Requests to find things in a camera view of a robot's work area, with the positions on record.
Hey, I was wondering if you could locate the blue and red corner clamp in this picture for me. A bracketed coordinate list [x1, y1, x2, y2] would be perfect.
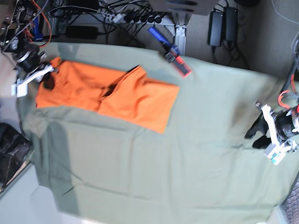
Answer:
[31, 15, 52, 42]

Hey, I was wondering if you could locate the black plastic bag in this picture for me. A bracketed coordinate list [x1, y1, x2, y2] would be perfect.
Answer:
[0, 123, 30, 190]

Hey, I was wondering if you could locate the aluminium frame post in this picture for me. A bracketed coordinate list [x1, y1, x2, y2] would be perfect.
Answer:
[172, 13, 191, 56]

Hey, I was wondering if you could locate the black power brick left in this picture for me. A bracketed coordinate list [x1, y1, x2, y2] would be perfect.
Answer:
[65, 25, 99, 40]

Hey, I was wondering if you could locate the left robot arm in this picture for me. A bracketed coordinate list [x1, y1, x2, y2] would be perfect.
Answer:
[244, 36, 299, 166]

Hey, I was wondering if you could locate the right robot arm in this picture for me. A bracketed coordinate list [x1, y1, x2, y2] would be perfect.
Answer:
[0, 0, 56, 98]

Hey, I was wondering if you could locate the green table cloth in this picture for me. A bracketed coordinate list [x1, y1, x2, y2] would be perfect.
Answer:
[18, 42, 299, 224]

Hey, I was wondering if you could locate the blue clamp on table edge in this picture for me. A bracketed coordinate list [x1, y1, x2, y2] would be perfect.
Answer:
[148, 26, 192, 77]

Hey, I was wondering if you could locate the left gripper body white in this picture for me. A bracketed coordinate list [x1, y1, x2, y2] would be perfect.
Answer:
[256, 102, 298, 165]

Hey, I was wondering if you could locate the black power adapter brick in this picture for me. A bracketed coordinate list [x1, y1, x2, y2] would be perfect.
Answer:
[207, 11, 223, 47]

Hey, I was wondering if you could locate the orange T-shirt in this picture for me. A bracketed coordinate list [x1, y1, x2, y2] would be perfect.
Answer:
[36, 57, 179, 133]

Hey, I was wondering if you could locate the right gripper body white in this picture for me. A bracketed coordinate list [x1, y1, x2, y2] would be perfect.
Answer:
[11, 64, 57, 98]

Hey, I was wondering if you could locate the black power strip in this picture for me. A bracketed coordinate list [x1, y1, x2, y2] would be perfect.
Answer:
[102, 13, 167, 24]

